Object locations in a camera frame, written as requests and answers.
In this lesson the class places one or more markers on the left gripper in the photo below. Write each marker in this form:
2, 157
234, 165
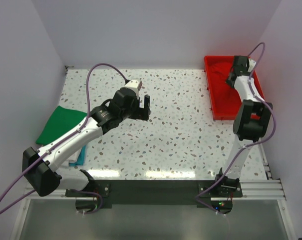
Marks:
141, 113

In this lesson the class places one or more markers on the red plastic bin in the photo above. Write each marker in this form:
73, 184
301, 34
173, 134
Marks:
248, 87

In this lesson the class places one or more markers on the aluminium frame rail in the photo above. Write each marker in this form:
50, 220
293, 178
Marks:
269, 189

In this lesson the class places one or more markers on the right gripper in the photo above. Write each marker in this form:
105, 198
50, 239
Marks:
228, 82

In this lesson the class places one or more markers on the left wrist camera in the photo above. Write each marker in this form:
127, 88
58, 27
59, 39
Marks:
134, 84

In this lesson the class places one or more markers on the green folded t shirt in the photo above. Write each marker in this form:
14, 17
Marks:
59, 123

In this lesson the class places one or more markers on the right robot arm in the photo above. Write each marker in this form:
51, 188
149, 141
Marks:
250, 124

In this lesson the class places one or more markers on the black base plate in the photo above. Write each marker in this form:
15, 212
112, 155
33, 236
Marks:
154, 192

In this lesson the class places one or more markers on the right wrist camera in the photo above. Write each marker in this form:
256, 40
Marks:
252, 64

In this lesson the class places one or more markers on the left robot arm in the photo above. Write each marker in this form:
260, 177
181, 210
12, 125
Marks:
40, 166

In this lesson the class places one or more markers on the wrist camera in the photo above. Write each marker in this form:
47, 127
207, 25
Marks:
252, 64
134, 84

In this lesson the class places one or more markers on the teal folded t shirt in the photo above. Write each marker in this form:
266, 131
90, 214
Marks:
81, 158

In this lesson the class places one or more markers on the red t shirt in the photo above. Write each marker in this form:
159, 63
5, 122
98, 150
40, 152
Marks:
226, 98

